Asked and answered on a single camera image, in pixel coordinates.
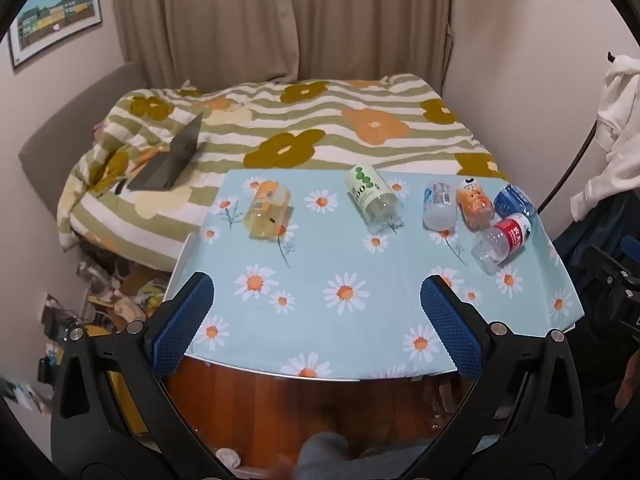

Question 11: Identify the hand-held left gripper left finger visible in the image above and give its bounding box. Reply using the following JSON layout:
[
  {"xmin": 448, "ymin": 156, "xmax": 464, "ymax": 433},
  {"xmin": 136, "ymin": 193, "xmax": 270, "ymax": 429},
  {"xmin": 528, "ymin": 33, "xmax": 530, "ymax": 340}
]
[{"xmin": 49, "ymin": 271, "xmax": 236, "ymax": 480}]

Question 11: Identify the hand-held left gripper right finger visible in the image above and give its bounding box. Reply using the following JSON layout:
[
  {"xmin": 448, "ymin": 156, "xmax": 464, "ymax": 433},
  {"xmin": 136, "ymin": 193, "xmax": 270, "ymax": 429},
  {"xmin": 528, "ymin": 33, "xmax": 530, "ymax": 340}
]
[{"xmin": 400, "ymin": 275, "xmax": 587, "ymax": 480}]

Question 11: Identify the dark hanging garment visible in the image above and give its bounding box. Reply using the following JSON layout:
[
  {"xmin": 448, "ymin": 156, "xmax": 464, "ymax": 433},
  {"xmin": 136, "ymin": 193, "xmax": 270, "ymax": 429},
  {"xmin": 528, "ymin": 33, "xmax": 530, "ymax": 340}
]
[{"xmin": 554, "ymin": 192, "xmax": 640, "ymax": 263}]

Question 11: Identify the pile of assorted floor items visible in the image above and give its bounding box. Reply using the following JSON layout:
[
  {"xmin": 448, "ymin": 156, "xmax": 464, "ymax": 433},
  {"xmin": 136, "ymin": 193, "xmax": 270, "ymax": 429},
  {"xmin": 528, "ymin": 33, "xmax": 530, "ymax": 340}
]
[{"xmin": 35, "ymin": 257, "xmax": 173, "ymax": 356}]

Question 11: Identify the clear bottle with red label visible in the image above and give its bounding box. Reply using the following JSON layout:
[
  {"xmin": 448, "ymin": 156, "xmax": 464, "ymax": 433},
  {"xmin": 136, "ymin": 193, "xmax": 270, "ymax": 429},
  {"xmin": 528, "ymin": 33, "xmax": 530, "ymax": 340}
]
[{"xmin": 471, "ymin": 212, "xmax": 533, "ymax": 276}]

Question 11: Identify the clear bottle with white label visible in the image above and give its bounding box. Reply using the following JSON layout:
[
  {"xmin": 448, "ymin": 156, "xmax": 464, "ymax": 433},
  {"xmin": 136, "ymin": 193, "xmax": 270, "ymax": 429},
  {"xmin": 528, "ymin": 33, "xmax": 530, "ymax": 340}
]
[{"xmin": 422, "ymin": 180, "xmax": 458, "ymax": 231}]

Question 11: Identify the bottle with blue label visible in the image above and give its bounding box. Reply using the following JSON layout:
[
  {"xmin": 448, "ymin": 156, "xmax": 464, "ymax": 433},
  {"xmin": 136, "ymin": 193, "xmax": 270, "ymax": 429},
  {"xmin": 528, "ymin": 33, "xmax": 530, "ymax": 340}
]
[{"xmin": 493, "ymin": 183, "xmax": 538, "ymax": 222}]

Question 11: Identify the yellow bottle with orange label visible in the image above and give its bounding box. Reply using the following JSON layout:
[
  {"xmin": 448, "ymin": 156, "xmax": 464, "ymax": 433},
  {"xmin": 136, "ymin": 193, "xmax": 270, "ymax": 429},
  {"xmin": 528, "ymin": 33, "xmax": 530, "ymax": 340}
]
[{"xmin": 243, "ymin": 180, "xmax": 292, "ymax": 242}]

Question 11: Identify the daisy print blue tablecloth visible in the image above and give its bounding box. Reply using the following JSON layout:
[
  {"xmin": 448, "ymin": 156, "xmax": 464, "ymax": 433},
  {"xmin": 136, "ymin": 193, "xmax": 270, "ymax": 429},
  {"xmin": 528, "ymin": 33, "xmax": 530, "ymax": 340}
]
[{"xmin": 165, "ymin": 169, "xmax": 586, "ymax": 380}]

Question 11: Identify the clear bottle with green label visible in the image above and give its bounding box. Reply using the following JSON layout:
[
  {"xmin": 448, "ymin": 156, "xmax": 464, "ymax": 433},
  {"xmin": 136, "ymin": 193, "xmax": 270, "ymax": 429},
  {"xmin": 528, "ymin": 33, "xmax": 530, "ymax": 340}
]
[{"xmin": 346, "ymin": 164, "xmax": 405, "ymax": 235}]

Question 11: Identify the grey open laptop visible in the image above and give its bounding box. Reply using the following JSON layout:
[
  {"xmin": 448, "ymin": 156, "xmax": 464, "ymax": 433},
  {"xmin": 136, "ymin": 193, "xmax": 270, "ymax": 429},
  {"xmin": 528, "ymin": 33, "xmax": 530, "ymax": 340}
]
[{"xmin": 126, "ymin": 111, "xmax": 205, "ymax": 192}]

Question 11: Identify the white hanging garment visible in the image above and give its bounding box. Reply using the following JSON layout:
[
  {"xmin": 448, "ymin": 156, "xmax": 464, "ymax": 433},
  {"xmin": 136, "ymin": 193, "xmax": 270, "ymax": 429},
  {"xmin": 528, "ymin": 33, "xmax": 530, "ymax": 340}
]
[{"xmin": 570, "ymin": 54, "xmax": 640, "ymax": 223}]

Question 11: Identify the person's grey trouser leg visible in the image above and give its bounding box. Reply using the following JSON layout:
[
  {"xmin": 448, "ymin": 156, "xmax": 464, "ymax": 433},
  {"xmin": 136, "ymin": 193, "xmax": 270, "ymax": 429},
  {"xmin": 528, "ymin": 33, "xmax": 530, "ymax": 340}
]
[{"xmin": 270, "ymin": 431, "xmax": 431, "ymax": 480}]

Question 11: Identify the grey upholstered headboard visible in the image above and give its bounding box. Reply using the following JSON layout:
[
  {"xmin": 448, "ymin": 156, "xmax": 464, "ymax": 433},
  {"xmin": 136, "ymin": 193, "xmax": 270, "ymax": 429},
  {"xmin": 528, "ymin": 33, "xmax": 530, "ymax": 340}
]
[{"xmin": 18, "ymin": 62, "xmax": 151, "ymax": 221}]

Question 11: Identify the striped floral blanket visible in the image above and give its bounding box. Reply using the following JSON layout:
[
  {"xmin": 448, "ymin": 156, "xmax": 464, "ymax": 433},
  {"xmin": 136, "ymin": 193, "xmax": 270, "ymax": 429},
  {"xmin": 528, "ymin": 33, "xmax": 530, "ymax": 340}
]
[{"xmin": 56, "ymin": 74, "xmax": 511, "ymax": 273}]

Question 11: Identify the beige curtain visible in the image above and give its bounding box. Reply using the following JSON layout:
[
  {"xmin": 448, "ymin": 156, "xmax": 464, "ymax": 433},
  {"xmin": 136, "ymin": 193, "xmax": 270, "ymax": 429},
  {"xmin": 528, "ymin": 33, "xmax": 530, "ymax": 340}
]
[{"xmin": 109, "ymin": 0, "xmax": 453, "ymax": 96}]

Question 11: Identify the black cable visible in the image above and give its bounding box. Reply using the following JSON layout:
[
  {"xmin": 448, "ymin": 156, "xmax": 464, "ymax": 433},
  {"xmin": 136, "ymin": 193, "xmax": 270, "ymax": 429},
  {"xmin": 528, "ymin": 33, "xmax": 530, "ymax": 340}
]
[{"xmin": 537, "ymin": 115, "xmax": 601, "ymax": 216}]

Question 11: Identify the framed wall picture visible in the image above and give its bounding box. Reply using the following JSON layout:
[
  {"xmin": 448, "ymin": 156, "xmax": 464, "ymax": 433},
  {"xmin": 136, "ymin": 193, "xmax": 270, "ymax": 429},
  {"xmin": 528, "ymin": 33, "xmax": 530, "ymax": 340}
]
[{"xmin": 7, "ymin": 0, "xmax": 104, "ymax": 72}]

